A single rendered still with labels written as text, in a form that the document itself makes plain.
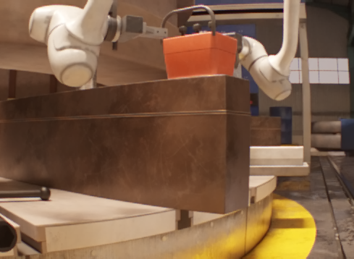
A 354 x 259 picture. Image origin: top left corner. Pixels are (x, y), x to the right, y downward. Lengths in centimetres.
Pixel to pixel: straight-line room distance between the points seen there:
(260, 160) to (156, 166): 116
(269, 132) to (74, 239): 276
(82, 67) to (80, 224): 39
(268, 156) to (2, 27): 156
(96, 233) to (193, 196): 30
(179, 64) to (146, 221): 46
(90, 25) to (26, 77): 459
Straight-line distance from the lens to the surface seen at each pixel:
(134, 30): 112
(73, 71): 92
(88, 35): 94
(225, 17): 662
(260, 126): 360
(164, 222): 126
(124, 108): 138
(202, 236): 148
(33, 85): 542
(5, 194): 133
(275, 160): 237
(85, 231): 107
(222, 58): 123
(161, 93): 128
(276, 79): 155
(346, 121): 1076
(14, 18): 157
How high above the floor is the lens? 52
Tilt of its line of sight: 1 degrees up
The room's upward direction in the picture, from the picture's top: straight up
